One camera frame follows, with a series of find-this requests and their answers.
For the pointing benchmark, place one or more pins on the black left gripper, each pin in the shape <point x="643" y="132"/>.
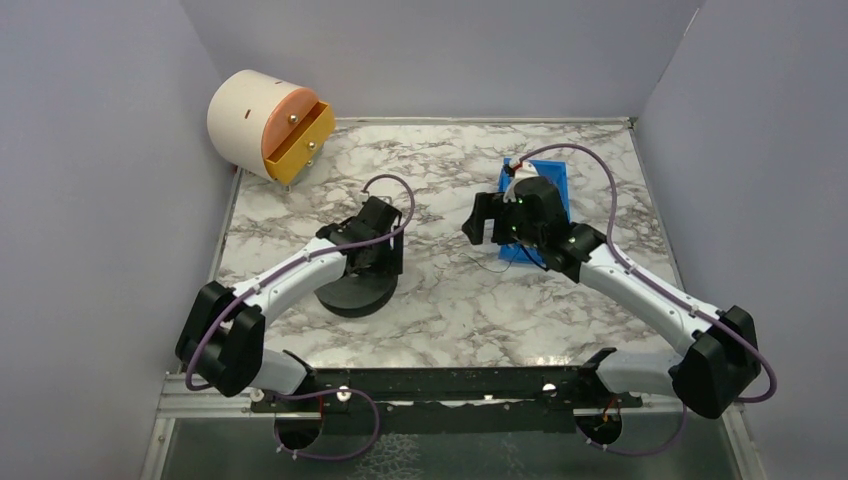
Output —
<point x="383" y="263"/>

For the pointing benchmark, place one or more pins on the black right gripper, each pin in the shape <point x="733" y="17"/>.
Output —
<point x="499" y="221"/>

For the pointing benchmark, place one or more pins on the blue plastic bin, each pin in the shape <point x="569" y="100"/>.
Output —
<point x="556" y="173"/>

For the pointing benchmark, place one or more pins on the black cable spool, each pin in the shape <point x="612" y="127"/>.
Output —
<point x="357" y="296"/>

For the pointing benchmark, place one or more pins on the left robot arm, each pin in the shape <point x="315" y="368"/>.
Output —
<point x="222" y="340"/>

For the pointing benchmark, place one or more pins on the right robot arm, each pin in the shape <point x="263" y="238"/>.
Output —
<point x="712" y="357"/>

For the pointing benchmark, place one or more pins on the yellow drawer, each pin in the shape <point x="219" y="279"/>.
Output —
<point x="292" y="137"/>

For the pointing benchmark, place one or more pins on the cream cylindrical drawer cabinet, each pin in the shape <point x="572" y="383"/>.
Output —
<point x="238" y="112"/>

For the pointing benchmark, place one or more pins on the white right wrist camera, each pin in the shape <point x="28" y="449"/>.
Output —
<point x="515" y="172"/>

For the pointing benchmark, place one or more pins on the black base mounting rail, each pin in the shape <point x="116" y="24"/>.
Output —
<point x="305" y="402"/>

